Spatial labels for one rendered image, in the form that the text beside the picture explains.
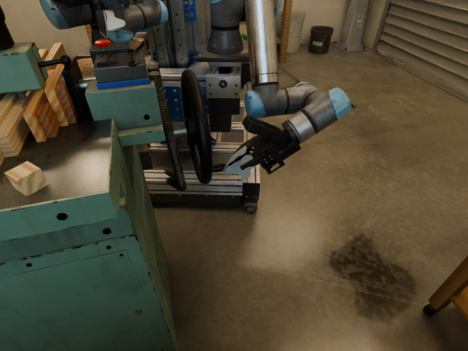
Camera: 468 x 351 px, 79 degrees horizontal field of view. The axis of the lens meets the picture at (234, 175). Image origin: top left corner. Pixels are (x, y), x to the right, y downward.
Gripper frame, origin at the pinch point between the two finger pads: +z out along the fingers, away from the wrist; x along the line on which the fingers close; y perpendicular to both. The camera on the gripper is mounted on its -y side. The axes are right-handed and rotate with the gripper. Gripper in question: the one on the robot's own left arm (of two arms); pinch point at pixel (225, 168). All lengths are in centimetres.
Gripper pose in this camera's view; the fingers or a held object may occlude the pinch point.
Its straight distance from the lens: 76.4
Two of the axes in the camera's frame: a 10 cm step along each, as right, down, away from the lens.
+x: -2.8, -6.1, 7.4
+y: 4.8, 5.8, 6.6
